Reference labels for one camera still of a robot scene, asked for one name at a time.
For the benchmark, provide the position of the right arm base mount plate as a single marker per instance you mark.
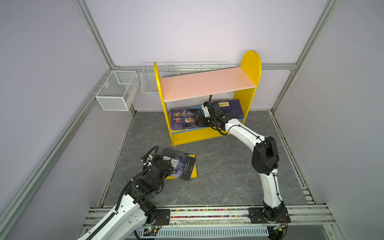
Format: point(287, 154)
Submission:
point(261, 214)

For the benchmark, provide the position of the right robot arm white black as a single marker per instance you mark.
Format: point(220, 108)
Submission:
point(265, 157)

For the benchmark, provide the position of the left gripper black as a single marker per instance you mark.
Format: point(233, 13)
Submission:
point(169, 170)

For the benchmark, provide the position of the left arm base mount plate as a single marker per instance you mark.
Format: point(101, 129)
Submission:
point(160, 217)

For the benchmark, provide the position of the white wire rack basket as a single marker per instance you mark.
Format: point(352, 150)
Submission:
point(172, 69)

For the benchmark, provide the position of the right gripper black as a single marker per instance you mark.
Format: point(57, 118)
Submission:
point(204, 117)

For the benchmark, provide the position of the white vent grille panel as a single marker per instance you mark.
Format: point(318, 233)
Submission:
point(203, 233)

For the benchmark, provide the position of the dark purple book red circle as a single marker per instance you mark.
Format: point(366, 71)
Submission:
point(185, 119)

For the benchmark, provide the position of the aluminium rail with colourful strip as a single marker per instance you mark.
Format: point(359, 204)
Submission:
point(241, 216)

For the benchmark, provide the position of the yellow shelf with pink and blue boards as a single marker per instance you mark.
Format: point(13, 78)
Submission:
point(243, 81)

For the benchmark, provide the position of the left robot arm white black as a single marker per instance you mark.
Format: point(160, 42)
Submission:
point(134, 207)

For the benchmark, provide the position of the white mesh box basket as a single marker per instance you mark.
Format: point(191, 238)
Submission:
point(118, 91)

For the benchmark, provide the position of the black book white characters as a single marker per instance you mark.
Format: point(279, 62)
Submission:
point(167, 154)

